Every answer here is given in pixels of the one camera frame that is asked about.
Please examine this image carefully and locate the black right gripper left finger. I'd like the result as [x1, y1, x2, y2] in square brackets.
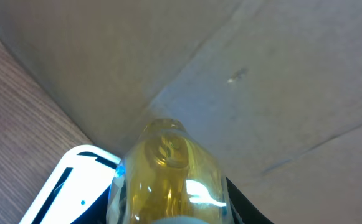
[71, 187, 110, 224]

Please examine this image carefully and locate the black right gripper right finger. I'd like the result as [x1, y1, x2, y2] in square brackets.
[226, 178, 274, 224]

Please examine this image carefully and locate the yellow bottle with silver cap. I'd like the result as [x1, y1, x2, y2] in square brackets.
[106, 119, 235, 223]

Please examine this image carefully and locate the white barcode scanner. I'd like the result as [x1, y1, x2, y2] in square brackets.
[20, 144, 120, 223]

